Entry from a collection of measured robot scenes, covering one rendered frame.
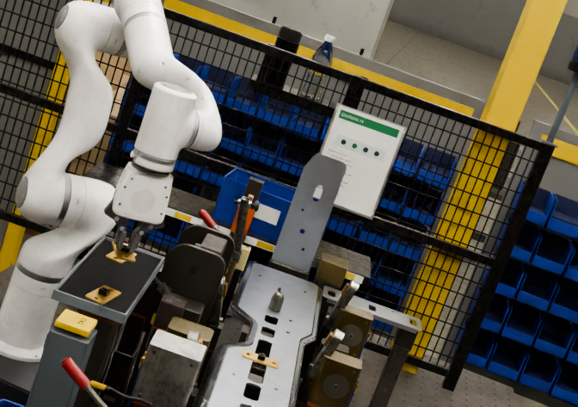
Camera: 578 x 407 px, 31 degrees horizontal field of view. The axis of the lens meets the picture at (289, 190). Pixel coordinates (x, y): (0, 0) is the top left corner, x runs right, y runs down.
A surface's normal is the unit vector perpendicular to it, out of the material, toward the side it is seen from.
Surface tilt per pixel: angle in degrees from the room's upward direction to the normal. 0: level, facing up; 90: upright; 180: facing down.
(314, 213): 90
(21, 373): 4
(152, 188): 88
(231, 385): 0
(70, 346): 90
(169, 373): 90
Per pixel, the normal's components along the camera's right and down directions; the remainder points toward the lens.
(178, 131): 0.56, 0.38
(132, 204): 0.22, 0.32
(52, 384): -0.07, 0.22
